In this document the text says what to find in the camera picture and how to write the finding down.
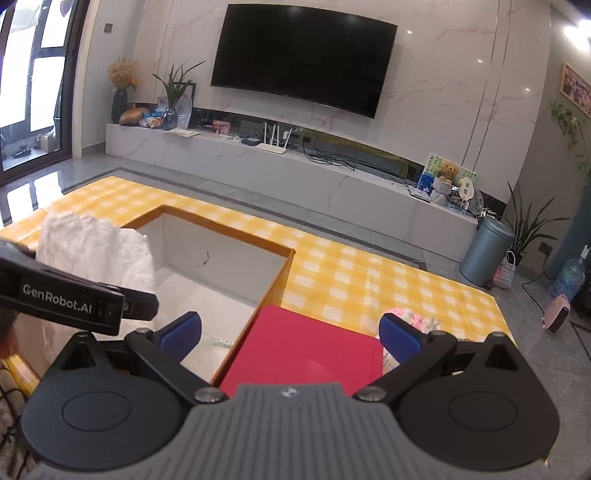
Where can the green painted picture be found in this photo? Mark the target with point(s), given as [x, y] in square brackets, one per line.
[431, 164]

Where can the grey striped cloth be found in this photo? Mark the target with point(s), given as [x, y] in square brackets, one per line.
[9, 415]

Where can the green plant in glass vase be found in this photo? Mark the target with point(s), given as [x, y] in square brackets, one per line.
[173, 92]

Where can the pink space heater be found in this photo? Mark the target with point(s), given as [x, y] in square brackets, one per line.
[557, 316]

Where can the decorative plate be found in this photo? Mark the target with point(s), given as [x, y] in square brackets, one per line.
[476, 203]

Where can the grey metal trash can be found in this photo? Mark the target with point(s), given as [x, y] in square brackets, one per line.
[485, 254]

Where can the pink photo card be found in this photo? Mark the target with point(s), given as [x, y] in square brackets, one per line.
[221, 128]

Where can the clear plastic bag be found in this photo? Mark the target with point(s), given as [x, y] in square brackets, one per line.
[184, 113]

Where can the hanging vine plant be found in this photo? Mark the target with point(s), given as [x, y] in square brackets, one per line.
[570, 124]

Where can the dark shoes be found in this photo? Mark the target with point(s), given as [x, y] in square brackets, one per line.
[21, 151]

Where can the flat grey laptop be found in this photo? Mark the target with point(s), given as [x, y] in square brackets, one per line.
[420, 195]

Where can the blue snack packets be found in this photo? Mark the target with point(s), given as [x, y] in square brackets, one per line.
[153, 120]

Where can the framed wall picture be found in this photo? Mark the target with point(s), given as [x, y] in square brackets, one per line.
[577, 90]

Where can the large blue water bottle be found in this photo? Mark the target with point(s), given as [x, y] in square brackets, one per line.
[568, 279]

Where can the white cardboard box orange rim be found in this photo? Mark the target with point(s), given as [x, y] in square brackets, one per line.
[231, 258]

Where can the dark vase with dried flowers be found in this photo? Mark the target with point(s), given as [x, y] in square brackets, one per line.
[121, 104]

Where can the small black box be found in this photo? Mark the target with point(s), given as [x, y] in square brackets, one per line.
[251, 141]

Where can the loose papers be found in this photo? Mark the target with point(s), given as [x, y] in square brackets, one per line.
[182, 133]

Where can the brown teddy bear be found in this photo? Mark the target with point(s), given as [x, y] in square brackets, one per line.
[447, 177]

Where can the potted long-leaf plant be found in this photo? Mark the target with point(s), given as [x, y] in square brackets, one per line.
[528, 230]

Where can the black wall television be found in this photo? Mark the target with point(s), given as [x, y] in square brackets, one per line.
[300, 55]

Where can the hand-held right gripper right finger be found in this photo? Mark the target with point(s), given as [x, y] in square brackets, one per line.
[399, 337]

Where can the pink plush toy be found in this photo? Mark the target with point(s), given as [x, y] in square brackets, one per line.
[413, 318]

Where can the brown rounded object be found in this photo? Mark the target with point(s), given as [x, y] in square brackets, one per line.
[133, 117]

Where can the white cloth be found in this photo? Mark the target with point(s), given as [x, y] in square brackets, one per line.
[92, 249]

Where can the yellow checkered tablecloth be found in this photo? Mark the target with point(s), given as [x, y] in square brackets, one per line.
[351, 277]

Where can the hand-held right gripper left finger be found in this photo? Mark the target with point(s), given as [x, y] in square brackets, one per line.
[182, 330]

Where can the white router with antennas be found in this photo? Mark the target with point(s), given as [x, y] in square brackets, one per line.
[272, 147]

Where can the red flat lid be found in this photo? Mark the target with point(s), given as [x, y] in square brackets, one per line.
[300, 341]

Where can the glass sliding door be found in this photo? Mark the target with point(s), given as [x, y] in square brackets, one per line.
[37, 83]

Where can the round paper fan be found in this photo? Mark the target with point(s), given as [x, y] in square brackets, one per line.
[466, 190]

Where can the white marble television cabinet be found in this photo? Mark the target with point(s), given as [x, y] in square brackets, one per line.
[277, 184]

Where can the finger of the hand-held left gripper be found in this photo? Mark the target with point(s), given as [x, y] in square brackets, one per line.
[141, 305]

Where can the woven pastel basket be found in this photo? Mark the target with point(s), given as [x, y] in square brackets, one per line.
[504, 274]

